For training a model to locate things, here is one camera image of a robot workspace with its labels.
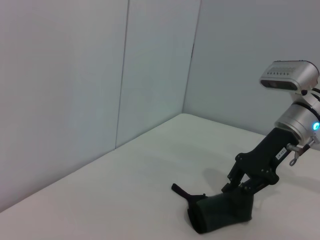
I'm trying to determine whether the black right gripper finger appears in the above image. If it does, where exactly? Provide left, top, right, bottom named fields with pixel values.
left=238, top=176, right=270, bottom=194
left=220, top=163, right=245, bottom=193

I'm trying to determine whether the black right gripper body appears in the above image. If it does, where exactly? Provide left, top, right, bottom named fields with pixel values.
left=235, top=127, right=300, bottom=186

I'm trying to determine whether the dark blue rag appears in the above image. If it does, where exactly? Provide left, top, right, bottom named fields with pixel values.
left=171, top=183, right=255, bottom=236

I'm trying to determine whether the thin right wrist cable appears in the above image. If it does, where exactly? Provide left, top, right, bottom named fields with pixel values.
left=286, top=138, right=320, bottom=167

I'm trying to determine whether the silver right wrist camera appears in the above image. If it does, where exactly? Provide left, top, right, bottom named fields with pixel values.
left=258, top=59, right=320, bottom=96

